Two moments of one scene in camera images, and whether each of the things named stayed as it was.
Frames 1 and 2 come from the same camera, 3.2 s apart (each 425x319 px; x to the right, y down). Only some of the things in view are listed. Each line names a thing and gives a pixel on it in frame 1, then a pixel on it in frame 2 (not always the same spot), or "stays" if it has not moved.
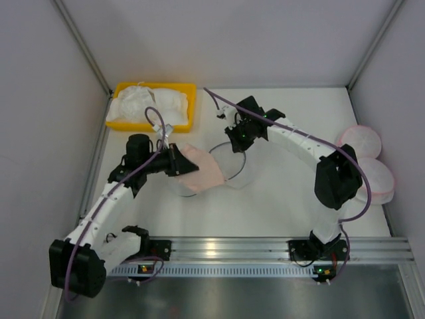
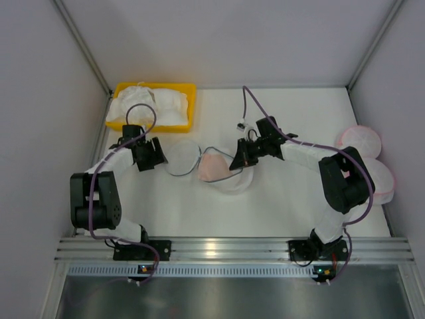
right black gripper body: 240,133 to 248,151
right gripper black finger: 240,144 to 242,157
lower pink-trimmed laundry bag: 380,179 stays
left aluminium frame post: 65,16 stays
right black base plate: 301,250 stays
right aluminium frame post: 394,12 stays
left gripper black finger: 182,165 to 160,157
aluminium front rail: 374,250 stays
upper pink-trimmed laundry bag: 365,141 stays
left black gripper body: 173,159 to 150,155
